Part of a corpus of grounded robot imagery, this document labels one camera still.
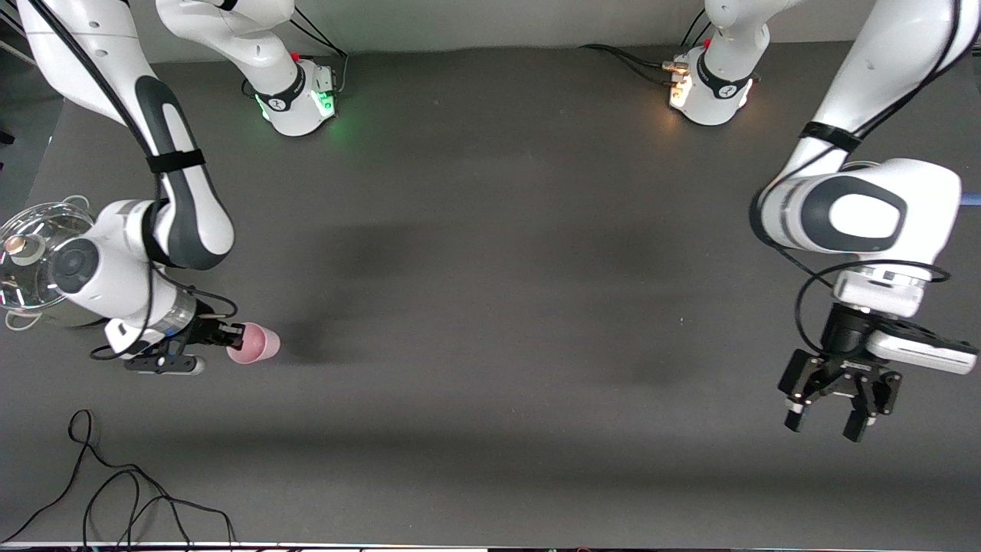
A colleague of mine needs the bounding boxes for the pink plastic cup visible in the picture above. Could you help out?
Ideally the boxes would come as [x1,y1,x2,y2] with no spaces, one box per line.
[227,322,281,365]

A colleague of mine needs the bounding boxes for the grey-green cooking pot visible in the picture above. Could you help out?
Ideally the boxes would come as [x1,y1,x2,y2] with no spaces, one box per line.
[0,195,117,332]

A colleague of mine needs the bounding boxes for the glass lid with beige knob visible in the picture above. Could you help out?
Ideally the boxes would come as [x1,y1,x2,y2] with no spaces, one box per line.
[0,201,96,312]

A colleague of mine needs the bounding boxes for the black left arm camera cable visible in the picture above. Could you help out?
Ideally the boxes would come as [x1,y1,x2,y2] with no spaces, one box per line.
[755,0,968,358]

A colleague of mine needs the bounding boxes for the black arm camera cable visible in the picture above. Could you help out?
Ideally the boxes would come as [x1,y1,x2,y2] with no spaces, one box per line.
[21,0,240,363]
[755,0,968,358]

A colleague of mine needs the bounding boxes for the thin black loose cable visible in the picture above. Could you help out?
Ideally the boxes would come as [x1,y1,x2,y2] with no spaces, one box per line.
[0,409,237,548]

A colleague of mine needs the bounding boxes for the black right arm base cables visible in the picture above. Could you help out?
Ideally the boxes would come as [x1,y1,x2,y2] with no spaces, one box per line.
[290,4,350,97]

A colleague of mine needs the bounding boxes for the black arm base cables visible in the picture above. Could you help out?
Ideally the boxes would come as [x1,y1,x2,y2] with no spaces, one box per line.
[579,8,710,90]
[290,4,350,97]

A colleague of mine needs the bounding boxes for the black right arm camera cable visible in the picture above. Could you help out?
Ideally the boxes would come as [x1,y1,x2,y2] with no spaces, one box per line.
[21,0,240,363]

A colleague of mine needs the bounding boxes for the black left arm base cables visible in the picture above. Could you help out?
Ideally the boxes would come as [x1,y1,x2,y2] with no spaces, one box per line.
[579,8,710,90]

